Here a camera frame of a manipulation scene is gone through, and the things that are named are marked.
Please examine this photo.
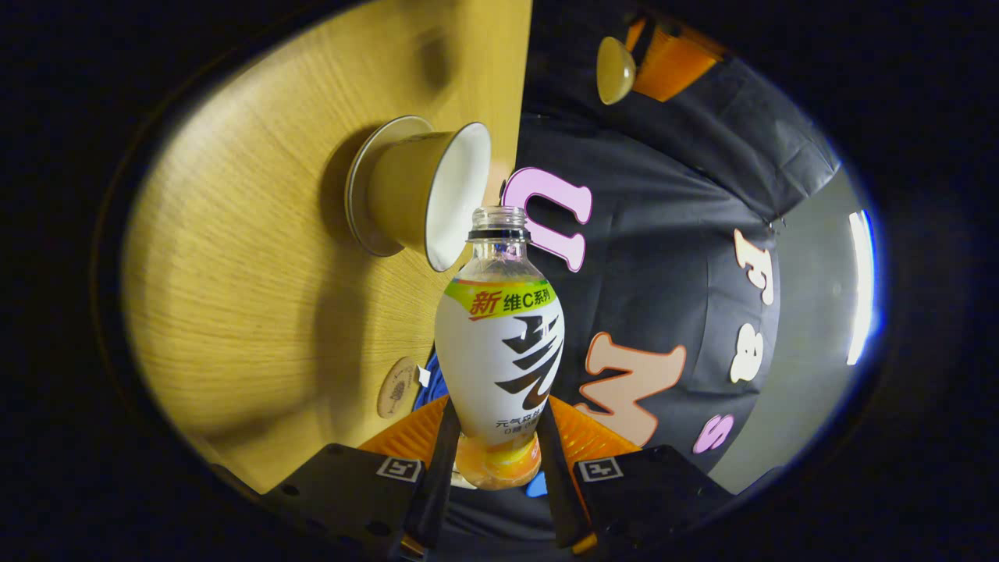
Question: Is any yellow ceramic teacup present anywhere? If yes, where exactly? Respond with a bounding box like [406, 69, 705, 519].
[367, 122, 492, 272]

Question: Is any white label water bottle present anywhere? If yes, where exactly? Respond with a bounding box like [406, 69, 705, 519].
[434, 206, 565, 491]

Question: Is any folded blue towel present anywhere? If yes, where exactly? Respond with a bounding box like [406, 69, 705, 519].
[412, 347, 549, 499]

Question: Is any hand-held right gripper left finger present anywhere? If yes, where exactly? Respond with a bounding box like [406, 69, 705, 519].
[261, 394, 463, 559]

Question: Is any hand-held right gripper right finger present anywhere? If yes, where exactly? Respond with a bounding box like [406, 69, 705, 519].
[535, 394, 734, 557]

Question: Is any yellow teacup lid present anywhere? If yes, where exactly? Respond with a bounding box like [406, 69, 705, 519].
[597, 36, 637, 106]

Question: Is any round cork coaster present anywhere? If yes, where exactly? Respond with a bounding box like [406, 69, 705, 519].
[377, 357, 422, 420]

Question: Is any black backdrop cloth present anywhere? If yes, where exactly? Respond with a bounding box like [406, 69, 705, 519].
[437, 0, 844, 539]

